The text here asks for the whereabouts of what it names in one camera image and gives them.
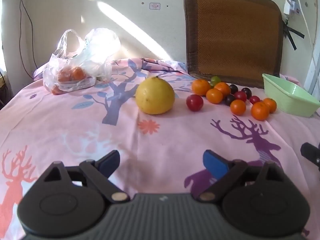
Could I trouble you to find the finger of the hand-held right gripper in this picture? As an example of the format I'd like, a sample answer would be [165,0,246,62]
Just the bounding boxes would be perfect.
[301,142,320,173]

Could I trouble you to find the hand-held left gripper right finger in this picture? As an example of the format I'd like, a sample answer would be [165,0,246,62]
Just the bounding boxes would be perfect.
[199,149,292,203]

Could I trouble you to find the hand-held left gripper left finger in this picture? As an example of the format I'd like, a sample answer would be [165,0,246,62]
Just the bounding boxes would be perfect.
[37,150,130,203]

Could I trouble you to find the light green plastic basin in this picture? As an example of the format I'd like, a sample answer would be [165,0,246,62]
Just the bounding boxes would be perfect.
[262,73,320,117]

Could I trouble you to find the yellow pomelo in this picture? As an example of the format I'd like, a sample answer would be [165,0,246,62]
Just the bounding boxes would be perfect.
[135,76,175,115]

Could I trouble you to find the clear plastic bag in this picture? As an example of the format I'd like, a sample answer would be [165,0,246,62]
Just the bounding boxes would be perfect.
[43,28,122,95]

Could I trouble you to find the black tape strips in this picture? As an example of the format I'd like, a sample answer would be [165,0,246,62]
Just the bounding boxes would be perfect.
[282,17,305,51]

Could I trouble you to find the brown woven seat mat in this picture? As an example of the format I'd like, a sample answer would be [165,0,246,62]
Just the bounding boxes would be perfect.
[183,0,285,88]

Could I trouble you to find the white cable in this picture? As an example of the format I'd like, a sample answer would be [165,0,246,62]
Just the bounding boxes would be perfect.
[294,0,319,85]

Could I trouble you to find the black wall cable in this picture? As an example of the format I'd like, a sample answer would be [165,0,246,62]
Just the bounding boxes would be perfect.
[17,0,38,73]

